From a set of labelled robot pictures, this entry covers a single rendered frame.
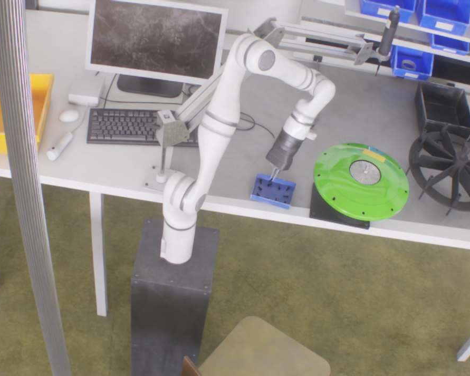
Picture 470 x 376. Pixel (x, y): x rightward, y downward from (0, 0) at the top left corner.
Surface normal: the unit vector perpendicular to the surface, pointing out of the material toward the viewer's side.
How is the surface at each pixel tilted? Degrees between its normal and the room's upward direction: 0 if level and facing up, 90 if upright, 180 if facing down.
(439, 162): 93
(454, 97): 87
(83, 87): 0
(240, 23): 90
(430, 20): 100
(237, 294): 0
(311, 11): 0
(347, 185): 11
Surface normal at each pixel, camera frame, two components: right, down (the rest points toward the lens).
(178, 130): 0.41, 0.71
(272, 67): 0.66, 0.51
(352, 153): 0.05, -0.78
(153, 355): -0.11, 0.73
